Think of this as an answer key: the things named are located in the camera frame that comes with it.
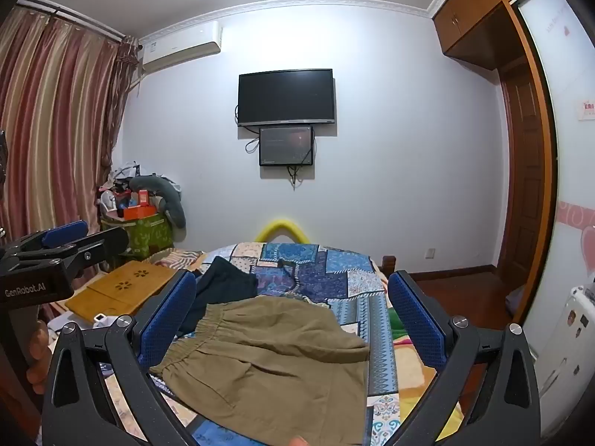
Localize small black wall monitor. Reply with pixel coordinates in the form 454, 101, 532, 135
258, 125, 317, 167

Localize white appliance with stickers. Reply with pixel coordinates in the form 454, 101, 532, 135
524, 283, 595, 428

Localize wooden overhead cabinet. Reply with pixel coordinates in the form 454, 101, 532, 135
432, 0, 542, 71

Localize white air conditioner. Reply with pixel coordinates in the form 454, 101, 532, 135
138, 21, 223, 75

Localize dark teal garment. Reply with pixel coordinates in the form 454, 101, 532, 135
179, 256, 259, 336

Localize grey plush pillow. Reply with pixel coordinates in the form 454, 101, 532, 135
129, 174, 187, 231

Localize curtain rail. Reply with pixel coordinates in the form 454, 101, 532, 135
17, 0, 136, 43

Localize striped red curtain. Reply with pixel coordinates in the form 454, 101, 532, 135
0, 4, 141, 248

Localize orange box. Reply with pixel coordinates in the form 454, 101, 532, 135
123, 203, 157, 222

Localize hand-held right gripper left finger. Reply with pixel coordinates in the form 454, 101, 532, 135
41, 269, 219, 446

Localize black wall television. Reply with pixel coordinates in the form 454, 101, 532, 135
237, 69, 336, 127

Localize person's left hand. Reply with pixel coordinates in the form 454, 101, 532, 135
25, 323, 53, 397

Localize green patterned storage box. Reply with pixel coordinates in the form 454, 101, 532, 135
101, 214, 176, 266

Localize yellow foam ring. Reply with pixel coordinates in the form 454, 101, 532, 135
254, 217, 311, 244

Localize bamboo lap desk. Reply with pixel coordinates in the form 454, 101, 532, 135
65, 260, 180, 324

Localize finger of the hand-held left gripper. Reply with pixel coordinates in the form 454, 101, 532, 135
9, 220, 90, 261
28, 227, 130, 284

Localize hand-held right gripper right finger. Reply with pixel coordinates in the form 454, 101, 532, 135
386, 269, 544, 446

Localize khaki pants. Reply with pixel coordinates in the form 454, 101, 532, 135
149, 296, 373, 446

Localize blue patchwork blanket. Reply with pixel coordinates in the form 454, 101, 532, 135
100, 240, 449, 446

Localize wooden door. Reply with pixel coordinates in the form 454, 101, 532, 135
498, 56, 546, 289

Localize colourful bed sheet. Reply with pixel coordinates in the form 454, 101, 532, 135
389, 309, 466, 434

